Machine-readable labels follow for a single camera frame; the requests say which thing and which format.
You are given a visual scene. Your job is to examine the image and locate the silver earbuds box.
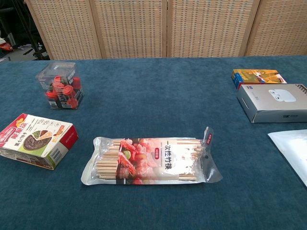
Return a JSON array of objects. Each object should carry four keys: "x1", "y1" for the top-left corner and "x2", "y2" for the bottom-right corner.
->
[{"x1": 236, "y1": 83, "x2": 307, "y2": 124}]

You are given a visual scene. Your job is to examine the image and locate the bamboo chopsticks plastic pack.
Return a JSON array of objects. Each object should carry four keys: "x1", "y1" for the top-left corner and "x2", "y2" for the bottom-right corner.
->
[{"x1": 81, "y1": 126, "x2": 223, "y2": 186}]

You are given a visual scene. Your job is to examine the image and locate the white plastic pouch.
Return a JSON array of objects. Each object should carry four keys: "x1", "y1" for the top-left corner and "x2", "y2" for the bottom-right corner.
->
[{"x1": 268, "y1": 129, "x2": 307, "y2": 187}]

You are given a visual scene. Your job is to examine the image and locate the woven wood folding screen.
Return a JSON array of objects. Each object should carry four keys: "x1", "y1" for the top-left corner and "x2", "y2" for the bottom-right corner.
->
[{"x1": 25, "y1": 0, "x2": 307, "y2": 60}]

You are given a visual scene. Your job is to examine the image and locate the clear box of red-black bottles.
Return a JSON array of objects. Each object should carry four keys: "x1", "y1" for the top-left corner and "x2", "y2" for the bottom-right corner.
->
[{"x1": 35, "y1": 61, "x2": 85, "y2": 110}]

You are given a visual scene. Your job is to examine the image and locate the yellow orange illustrated box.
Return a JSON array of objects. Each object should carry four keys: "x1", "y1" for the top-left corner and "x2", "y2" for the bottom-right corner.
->
[{"x1": 231, "y1": 69, "x2": 287, "y2": 90}]

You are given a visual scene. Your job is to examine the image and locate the black tripod stand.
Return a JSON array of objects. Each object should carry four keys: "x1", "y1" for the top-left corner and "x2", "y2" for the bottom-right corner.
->
[{"x1": 13, "y1": 0, "x2": 50, "y2": 60}]

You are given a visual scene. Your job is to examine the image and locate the blue velvet tablecloth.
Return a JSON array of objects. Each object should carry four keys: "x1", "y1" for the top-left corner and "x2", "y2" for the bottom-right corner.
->
[{"x1": 0, "y1": 55, "x2": 307, "y2": 230}]

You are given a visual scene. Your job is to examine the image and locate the red white food carton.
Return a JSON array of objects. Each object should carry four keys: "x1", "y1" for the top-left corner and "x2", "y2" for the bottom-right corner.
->
[{"x1": 0, "y1": 113, "x2": 79, "y2": 171}]

